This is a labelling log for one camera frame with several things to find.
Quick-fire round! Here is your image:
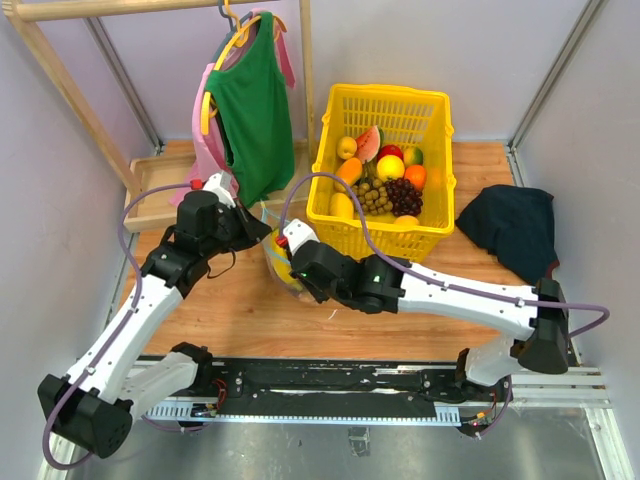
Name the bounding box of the orange fruit toy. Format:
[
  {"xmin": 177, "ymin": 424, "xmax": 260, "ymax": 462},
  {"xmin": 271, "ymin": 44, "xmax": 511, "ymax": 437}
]
[{"xmin": 404, "ymin": 165, "xmax": 427, "ymax": 191}]

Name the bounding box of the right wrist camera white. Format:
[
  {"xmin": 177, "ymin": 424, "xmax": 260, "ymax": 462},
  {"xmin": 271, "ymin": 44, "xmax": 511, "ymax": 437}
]
[{"xmin": 276, "ymin": 218, "xmax": 319, "ymax": 255}]

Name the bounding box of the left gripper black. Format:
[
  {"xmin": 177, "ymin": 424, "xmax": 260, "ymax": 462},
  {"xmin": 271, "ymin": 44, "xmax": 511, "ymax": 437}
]
[{"xmin": 202, "ymin": 197, "xmax": 272, "ymax": 258}]

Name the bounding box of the clear zip top bag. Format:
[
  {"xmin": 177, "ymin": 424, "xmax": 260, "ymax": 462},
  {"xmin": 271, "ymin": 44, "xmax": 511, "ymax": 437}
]
[{"xmin": 260, "ymin": 201, "xmax": 315, "ymax": 304}]

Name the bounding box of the green tank top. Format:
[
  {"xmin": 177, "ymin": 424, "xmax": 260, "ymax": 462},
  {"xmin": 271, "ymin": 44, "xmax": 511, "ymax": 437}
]
[{"xmin": 205, "ymin": 12, "xmax": 295, "ymax": 207}]

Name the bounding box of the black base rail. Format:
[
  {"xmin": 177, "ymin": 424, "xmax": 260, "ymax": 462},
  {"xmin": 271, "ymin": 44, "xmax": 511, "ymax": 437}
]
[{"xmin": 146, "ymin": 357, "xmax": 508, "ymax": 427}]

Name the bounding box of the watermelon slice toy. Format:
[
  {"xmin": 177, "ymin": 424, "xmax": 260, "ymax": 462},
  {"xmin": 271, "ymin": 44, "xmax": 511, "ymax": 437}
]
[{"xmin": 355, "ymin": 125, "xmax": 384, "ymax": 164}]

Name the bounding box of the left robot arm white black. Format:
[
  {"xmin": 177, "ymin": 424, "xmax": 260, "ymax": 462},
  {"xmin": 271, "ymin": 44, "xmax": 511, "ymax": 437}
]
[{"xmin": 37, "ymin": 187, "xmax": 271, "ymax": 470}]

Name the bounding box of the purple cable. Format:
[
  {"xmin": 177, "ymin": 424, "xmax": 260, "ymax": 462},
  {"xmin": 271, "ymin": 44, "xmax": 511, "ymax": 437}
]
[
  {"xmin": 42, "ymin": 179, "xmax": 204, "ymax": 469},
  {"xmin": 279, "ymin": 171, "xmax": 611, "ymax": 436}
]

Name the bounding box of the yellow clothes hanger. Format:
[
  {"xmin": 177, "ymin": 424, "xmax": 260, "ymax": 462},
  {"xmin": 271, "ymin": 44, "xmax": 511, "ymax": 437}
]
[{"xmin": 199, "ymin": 1, "xmax": 262, "ymax": 136}]

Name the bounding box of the pink shirt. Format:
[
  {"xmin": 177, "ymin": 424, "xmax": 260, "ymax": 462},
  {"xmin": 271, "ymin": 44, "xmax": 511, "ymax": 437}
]
[{"xmin": 169, "ymin": 9, "xmax": 296, "ymax": 207}]

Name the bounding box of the yellow banana toy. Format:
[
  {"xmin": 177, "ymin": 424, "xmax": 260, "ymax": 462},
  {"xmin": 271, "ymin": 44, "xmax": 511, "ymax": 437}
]
[{"xmin": 267, "ymin": 231, "xmax": 303, "ymax": 294}]

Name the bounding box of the yellow lemon toy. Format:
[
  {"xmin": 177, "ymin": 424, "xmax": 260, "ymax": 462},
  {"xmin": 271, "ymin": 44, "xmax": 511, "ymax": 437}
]
[{"xmin": 329, "ymin": 192, "xmax": 354, "ymax": 220}]

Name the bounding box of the yellow peach toy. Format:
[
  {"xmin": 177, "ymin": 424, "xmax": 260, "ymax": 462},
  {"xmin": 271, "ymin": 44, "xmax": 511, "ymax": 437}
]
[{"xmin": 336, "ymin": 136, "xmax": 358, "ymax": 160}]

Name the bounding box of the wooden clothes rack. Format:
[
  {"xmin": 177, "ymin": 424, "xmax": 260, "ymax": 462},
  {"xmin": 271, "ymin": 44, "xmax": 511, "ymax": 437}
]
[{"xmin": 3, "ymin": 0, "xmax": 316, "ymax": 234}]

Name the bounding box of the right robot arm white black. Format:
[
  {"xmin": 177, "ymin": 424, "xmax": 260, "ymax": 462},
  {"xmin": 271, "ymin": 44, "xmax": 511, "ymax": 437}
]
[{"xmin": 291, "ymin": 240, "xmax": 569, "ymax": 400}]

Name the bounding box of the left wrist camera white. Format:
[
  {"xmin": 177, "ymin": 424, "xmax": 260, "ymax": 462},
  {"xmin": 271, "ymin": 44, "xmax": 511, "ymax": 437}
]
[{"xmin": 203, "ymin": 171, "xmax": 236, "ymax": 208}]

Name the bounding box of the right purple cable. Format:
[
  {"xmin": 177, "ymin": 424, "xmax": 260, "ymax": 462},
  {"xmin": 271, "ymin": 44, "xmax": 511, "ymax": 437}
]
[{"xmin": 279, "ymin": 171, "xmax": 611, "ymax": 436}]

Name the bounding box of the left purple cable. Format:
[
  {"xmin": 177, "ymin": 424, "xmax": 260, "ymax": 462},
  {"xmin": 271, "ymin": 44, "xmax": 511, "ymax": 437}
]
[{"xmin": 42, "ymin": 179, "xmax": 204, "ymax": 469}]

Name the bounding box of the orange mango toy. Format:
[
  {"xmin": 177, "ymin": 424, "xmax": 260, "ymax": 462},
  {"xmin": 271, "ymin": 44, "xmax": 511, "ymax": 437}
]
[{"xmin": 334, "ymin": 157, "xmax": 363, "ymax": 193}]

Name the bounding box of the green grape bunch toy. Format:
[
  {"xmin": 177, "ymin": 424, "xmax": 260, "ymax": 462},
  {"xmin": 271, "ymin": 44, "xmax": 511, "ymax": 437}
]
[{"xmin": 352, "ymin": 179, "xmax": 393, "ymax": 216}]

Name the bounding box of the yellow plastic basket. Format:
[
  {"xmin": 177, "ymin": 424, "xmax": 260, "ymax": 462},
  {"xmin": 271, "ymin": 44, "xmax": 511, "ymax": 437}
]
[{"xmin": 307, "ymin": 84, "xmax": 456, "ymax": 262}]

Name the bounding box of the dark navy cloth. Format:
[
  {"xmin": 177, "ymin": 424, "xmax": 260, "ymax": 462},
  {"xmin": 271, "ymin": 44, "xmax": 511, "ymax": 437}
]
[{"xmin": 455, "ymin": 185, "xmax": 559, "ymax": 285}]

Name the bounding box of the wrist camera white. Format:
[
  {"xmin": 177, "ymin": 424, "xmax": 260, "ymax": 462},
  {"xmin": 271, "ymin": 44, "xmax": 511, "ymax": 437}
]
[
  {"xmin": 203, "ymin": 171, "xmax": 236, "ymax": 208},
  {"xmin": 276, "ymin": 218, "xmax": 319, "ymax": 255}
]

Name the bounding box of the green red mango toy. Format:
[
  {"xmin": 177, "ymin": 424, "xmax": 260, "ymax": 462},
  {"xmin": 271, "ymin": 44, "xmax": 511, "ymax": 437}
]
[{"xmin": 403, "ymin": 146, "xmax": 424, "ymax": 167}]

